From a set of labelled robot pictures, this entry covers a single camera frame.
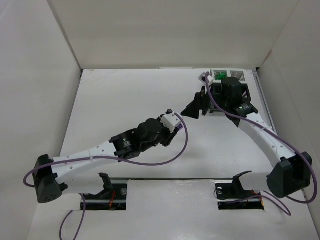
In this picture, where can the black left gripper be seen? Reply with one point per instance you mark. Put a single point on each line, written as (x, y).
(165, 139)

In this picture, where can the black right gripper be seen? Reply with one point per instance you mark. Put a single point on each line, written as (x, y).
(204, 102)

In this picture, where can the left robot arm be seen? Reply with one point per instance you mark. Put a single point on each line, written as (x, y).
(54, 177)

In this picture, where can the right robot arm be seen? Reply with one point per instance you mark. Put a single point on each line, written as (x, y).
(291, 169)

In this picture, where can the black slotted container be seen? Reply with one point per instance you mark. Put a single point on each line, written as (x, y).
(230, 98)

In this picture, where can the white slotted container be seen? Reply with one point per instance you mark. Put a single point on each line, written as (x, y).
(233, 73)

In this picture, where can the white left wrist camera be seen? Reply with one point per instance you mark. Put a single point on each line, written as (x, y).
(171, 121)

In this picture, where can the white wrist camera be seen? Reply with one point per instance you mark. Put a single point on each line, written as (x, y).
(203, 79)
(171, 121)

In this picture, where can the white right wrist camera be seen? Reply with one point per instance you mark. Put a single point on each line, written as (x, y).
(203, 79)

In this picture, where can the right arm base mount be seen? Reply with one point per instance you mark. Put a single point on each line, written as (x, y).
(230, 195)

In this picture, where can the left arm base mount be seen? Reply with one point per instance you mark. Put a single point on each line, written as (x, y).
(111, 195)

